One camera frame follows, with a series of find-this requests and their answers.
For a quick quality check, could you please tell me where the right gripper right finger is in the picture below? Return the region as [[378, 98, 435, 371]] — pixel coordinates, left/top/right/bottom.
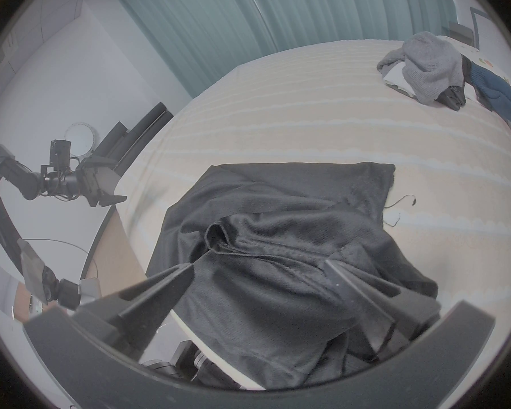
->
[[324, 259, 443, 362]]

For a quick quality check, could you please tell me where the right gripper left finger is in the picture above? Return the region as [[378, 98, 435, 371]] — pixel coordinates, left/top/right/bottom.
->
[[74, 262, 195, 361]]

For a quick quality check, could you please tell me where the black long-sleeved top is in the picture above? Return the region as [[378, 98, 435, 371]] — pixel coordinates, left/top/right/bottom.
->
[[145, 161, 439, 391]]

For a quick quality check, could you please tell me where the bed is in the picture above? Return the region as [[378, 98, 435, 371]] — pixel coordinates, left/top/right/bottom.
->
[[80, 7, 511, 393]]

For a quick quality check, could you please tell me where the black chest of drawers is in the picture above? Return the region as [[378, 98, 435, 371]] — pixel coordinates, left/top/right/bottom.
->
[[91, 103, 174, 174]]

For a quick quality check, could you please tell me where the black garment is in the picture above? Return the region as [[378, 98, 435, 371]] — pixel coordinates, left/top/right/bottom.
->
[[436, 56, 473, 112]]

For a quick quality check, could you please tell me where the dark blue garment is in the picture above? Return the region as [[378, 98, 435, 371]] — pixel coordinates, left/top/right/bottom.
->
[[468, 64, 511, 122]]

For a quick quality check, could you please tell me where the grey garment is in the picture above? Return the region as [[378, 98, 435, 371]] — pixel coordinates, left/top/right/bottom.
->
[[377, 32, 467, 105]]

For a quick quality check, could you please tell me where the white printed pillow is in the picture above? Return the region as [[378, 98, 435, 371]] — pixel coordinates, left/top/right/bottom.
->
[[436, 36, 511, 84]]

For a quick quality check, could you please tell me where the grey bedside table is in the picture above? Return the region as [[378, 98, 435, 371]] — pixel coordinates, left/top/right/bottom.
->
[[449, 22, 475, 43]]

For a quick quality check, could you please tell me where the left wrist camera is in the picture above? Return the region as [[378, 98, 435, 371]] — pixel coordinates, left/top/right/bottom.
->
[[49, 140, 74, 174]]

